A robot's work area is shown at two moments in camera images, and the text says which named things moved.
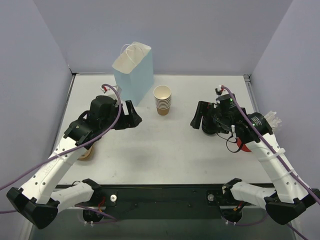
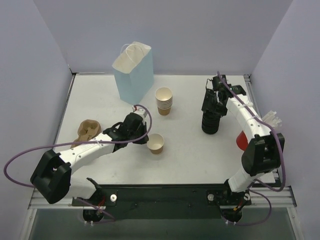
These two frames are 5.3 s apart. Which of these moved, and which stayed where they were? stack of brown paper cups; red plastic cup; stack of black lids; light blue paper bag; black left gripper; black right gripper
Moved: black right gripper; black left gripper
Stayed: red plastic cup; stack of black lids; stack of brown paper cups; light blue paper bag
